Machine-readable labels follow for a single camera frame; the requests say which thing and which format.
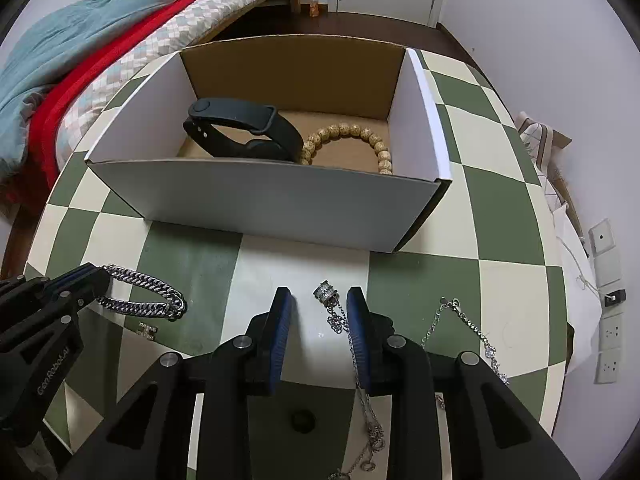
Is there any white wall socket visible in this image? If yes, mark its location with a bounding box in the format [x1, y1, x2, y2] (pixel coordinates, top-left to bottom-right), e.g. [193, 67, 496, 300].
[592, 350, 626, 386]
[597, 312, 627, 353]

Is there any red blanket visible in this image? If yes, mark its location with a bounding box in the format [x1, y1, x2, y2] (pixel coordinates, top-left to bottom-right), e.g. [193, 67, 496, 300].
[0, 0, 251, 206]

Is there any silver necklace with barrel pendant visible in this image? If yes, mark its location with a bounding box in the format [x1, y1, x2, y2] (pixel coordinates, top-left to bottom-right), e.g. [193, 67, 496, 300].
[312, 280, 388, 480]

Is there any white cardboard box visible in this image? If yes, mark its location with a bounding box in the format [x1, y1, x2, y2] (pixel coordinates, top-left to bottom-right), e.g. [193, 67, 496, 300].
[84, 34, 453, 254]

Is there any wall socket with black plug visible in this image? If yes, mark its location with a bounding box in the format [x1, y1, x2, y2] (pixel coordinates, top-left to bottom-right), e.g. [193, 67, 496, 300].
[597, 280, 628, 316]

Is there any checkered quilt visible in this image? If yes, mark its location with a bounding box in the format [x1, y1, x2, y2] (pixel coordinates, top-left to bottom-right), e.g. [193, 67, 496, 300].
[55, 0, 296, 171]

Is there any white wall switch plate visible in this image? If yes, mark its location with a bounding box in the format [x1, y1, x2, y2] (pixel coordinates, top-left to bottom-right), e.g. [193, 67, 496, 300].
[587, 217, 617, 257]

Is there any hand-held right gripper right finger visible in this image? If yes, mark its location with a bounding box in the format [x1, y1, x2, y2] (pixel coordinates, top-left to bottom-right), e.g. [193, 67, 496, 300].
[345, 286, 583, 480]

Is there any white cable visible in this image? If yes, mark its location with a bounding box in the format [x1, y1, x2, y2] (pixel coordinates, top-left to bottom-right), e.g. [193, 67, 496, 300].
[557, 232, 608, 297]

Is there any white cloth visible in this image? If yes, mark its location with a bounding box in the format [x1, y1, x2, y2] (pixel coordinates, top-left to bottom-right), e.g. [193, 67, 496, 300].
[520, 125, 601, 373]

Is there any bed with blankets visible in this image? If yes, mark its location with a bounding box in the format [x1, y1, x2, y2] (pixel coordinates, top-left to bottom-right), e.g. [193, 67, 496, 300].
[0, 0, 308, 161]

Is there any thin silver crystal bracelet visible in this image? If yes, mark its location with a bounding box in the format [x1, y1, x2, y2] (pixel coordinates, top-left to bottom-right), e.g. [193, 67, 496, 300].
[420, 297, 511, 408]

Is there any wooden bead bracelet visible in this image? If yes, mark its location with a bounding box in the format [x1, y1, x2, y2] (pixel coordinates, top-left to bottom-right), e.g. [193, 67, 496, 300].
[299, 122, 393, 176]

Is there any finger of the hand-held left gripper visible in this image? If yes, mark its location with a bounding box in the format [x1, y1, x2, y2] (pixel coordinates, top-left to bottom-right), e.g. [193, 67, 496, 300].
[47, 282, 111, 323]
[0, 262, 110, 311]

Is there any black smart band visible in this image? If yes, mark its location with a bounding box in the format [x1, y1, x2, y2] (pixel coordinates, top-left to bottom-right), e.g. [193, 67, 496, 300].
[182, 97, 304, 163]

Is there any green checkered tablecloth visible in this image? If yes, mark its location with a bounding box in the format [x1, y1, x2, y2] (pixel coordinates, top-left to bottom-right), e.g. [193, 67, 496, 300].
[22, 47, 571, 480]

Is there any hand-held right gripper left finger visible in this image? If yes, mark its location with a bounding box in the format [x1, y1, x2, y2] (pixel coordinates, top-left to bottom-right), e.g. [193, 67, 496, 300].
[60, 286, 296, 480]

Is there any thick silver chain bracelet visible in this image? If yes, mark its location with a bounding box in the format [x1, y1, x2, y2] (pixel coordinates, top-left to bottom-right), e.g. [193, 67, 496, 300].
[96, 264, 188, 321]

